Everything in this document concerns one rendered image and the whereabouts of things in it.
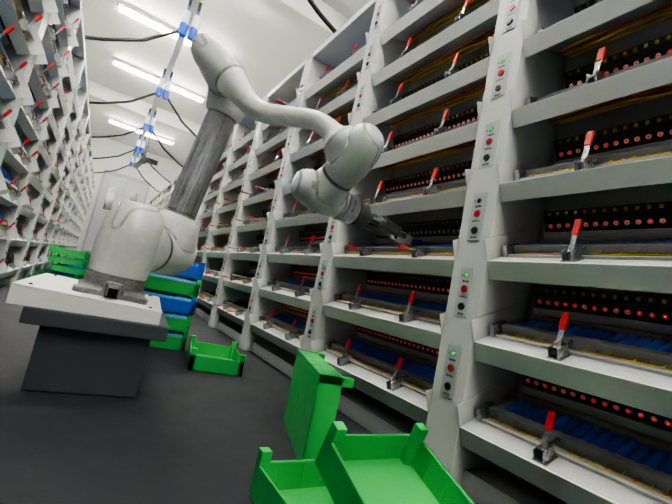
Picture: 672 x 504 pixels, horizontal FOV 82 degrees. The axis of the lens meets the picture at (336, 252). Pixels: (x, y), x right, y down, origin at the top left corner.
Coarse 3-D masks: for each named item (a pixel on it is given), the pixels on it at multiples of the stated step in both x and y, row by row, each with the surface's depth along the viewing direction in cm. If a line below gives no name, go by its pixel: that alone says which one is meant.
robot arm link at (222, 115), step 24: (216, 96) 130; (216, 120) 131; (240, 120) 137; (216, 144) 132; (192, 168) 129; (192, 192) 130; (168, 216) 126; (192, 216) 131; (192, 240) 131; (168, 264) 123
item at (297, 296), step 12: (276, 276) 213; (288, 276) 217; (300, 276) 206; (312, 276) 196; (264, 288) 205; (276, 288) 193; (288, 288) 193; (300, 288) 171; (312, 288) 157; (276, 300) 189; (288, 300) 176; (300, 300) 165
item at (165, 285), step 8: (152, 280) 167; (160, 280) 168; (168, 280) 170; (200, 280) 175; (152, 288) 167; (160, 288) 168; (168, 288) 170; (176, 288) 171; (184, 288) 172; (192, 288) 174; (192, 296) 174
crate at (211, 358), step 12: (192, 336) 169; (192, 348) 143; (204, 348) 172; (216, 348) 174; (228, 348) 175; (192, 360) 142; (204, 360) 144; (216, 360) 145; (228, 360) 147; (240, 360) 148; (216, 372) 145; (228, 372) 147; (240, 372) 148
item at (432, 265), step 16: (352, 240) 155; (368, 240) 159; (384, 240) 153; (432, 240) 131; (448, 240) 125; (336, 256) 149; (352, 256) 139; (368, 256) 132; (384, 256) 126; (400, 256) 121; (432, 256) 111; (448, 256) 107; (416, 272) 112; (432, 272) 107; (448, 272) 102
